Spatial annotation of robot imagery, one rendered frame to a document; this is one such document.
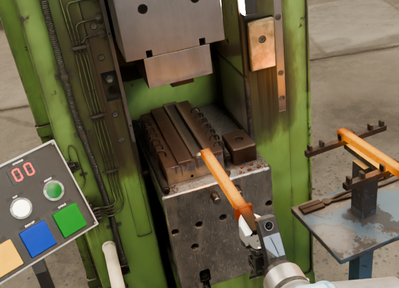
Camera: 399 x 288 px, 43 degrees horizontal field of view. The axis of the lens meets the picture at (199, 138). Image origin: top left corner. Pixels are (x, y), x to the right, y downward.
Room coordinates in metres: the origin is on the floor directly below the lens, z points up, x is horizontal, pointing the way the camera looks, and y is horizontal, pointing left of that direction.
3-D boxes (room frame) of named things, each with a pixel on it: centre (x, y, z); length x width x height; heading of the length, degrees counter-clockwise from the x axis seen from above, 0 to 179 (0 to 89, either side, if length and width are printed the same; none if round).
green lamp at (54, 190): (1.18, 0.43, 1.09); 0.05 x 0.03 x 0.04; 103
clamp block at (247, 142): (1.48, -0.13, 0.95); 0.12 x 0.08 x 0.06; 13
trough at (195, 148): (1.59, 0.05, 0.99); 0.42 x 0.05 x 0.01; 13
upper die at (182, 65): (1.59, 0.07, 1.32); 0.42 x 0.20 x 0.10; 13
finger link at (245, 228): (0.95, -0.08, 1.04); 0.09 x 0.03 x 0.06; 16
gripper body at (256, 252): (0.85, -0.12, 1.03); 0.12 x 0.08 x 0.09; 13
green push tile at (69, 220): (1.14, 0.40, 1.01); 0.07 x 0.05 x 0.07; 128
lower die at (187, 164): (1.59, 0.07, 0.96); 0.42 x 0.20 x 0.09; 13
